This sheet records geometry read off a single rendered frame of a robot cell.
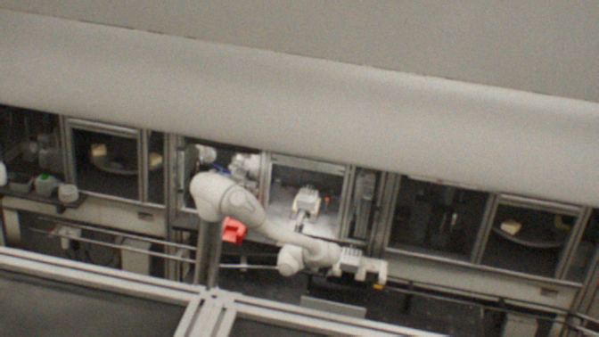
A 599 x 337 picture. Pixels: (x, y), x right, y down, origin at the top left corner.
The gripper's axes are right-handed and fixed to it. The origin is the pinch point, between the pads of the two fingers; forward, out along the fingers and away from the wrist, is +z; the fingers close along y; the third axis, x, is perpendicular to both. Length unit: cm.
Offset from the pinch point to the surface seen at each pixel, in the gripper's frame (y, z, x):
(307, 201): 1.9, 15.1, 0.0
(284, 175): -3.4, 45.7, 17.5
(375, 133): 176, -247, -28
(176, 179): 9, 3, 67
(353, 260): -8.3, -14.5, -29.0
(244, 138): 175, -246, -23
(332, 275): -16.6, -17.9, -20.3
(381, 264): -13.1, -7.0, -42.8
